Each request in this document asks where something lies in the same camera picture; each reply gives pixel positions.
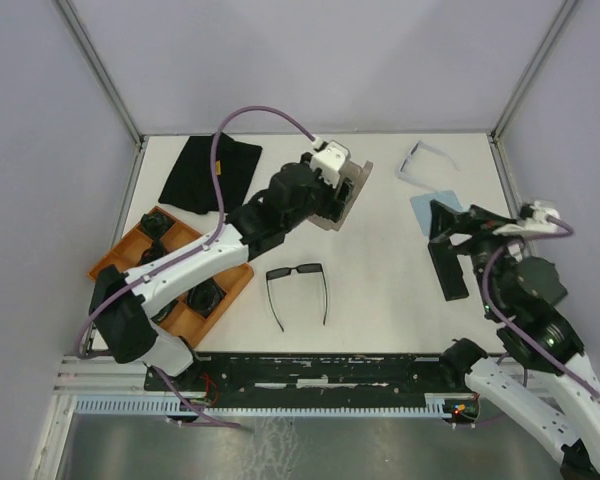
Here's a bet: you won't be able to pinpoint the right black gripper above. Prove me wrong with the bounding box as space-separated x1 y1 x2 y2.
426 198 527 314

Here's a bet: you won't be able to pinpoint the blue cleaning cloth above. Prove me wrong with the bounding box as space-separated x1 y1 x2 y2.
410 190 463 237

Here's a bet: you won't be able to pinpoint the grey glasses case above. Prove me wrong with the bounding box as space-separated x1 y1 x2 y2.
309 160 373 231

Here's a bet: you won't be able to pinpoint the black sunglasses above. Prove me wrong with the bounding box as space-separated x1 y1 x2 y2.
265 262 332 333

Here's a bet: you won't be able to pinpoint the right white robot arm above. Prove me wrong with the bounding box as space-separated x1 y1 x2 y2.
428 199 600 479

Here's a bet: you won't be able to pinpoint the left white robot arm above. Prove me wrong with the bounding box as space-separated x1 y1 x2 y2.
89 147 373 390

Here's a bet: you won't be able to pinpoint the lavender sunglasses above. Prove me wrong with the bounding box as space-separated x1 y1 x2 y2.
396 139 460 192

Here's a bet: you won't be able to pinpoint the black rectangular case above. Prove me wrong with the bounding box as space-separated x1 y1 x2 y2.
429 253 469 301

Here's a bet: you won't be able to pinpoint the black folded cloth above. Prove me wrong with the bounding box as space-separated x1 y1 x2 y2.
159 134 263 215

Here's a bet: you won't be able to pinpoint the black round item in tray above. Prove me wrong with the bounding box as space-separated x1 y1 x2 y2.
186 278 225 318

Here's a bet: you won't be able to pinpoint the black item in tray rear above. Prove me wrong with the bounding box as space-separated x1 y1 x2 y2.
140 211 173 239

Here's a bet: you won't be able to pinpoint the black item in tray middle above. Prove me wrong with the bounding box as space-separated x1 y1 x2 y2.
137 239 168 266

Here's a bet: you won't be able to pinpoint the orange divided tray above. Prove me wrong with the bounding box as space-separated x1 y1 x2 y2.
88 206 254 347

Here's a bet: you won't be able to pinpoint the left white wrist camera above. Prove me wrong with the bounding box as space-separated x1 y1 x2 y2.
309 141 350 187

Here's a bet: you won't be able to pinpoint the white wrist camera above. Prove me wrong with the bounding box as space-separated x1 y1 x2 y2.
309 141 350 187
518 201 560 234

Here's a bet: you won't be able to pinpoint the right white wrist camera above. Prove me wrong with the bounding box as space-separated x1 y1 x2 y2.
518 201 560 234

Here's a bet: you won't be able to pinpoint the right aluminium frame post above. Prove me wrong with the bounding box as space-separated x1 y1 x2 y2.
490 0 581 143

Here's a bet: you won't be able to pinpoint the aluminium frame post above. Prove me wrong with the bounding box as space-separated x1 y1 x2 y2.
490 0 581 143
52 0 143 145

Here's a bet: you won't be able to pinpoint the white slotted cable duct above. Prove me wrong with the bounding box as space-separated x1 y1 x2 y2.
75 389 476 418

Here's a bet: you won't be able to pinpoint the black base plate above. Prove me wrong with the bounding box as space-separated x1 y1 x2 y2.
171 352 473 407

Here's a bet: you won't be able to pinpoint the left aluminium frame post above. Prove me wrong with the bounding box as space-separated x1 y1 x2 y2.
52 0 143 145

